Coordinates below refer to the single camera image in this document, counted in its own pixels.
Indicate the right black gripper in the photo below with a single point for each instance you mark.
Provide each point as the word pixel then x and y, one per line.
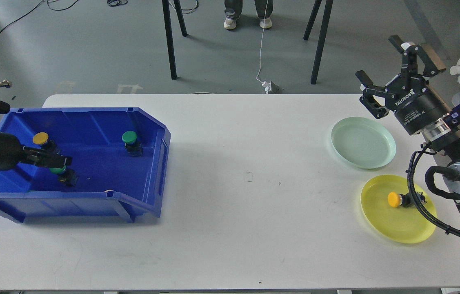
pixel 416 105

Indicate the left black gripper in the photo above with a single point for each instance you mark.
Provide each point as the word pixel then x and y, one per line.
pixel 12 152

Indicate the green push button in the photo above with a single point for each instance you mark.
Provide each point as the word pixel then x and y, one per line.
pixel 132 143
pixel 66 176

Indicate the yellow push button front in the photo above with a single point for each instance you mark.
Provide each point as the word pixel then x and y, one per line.
pixel 397 200

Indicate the yellow push button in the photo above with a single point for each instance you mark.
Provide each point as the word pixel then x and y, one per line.
pixel 397 200
pixel 42 140

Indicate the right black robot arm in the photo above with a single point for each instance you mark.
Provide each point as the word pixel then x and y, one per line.
pixel 442 135

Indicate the yellow push button back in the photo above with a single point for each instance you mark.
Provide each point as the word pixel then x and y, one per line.
pixel 42 140

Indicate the pale green plate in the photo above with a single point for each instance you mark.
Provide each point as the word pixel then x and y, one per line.
pixel 362 143

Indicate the yellow plate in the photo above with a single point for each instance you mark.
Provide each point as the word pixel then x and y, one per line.
pixel 403 225

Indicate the blue plastic bin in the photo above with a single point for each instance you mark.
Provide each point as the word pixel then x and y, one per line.
pixel 111 182

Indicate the black stand leg right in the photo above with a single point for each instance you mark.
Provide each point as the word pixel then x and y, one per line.
pixel 322 34

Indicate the black stand leg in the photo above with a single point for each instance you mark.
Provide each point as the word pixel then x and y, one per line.
pixel 322 34
pixel 168 30

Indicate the person right shoe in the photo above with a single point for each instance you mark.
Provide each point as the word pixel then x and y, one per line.
pixel 265 23

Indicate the person shoe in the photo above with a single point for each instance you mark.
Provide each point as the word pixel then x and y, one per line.
pixel 265 23
pixel 230 24

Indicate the person left shoe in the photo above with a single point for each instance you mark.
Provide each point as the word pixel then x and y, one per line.
pixel 230 24

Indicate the black stand leg left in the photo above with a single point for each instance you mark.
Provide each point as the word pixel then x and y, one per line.
pixel 168 30

